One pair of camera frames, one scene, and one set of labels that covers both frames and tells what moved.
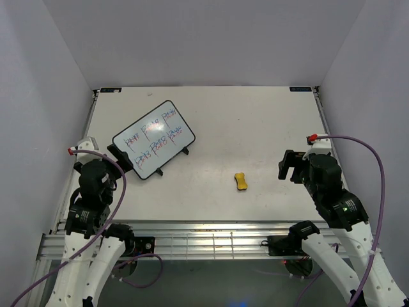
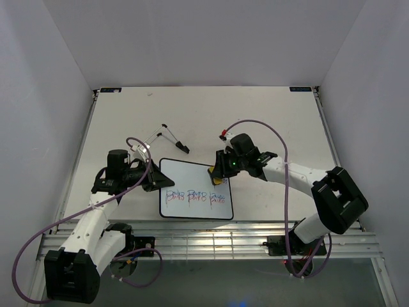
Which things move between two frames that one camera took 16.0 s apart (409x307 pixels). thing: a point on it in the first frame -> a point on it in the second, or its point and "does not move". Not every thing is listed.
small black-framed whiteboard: x=154 y=137 -> x=193 y=195
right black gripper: x=298 y=162 -> x=221 y=168
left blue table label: x=110 y=89 does not move
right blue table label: x=300 y=89 does not move
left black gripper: x=123 y=157 -> x=160 y=179
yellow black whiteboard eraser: x=241 y=183 -> x=215 y=181
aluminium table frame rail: x=174 y=239 does not move
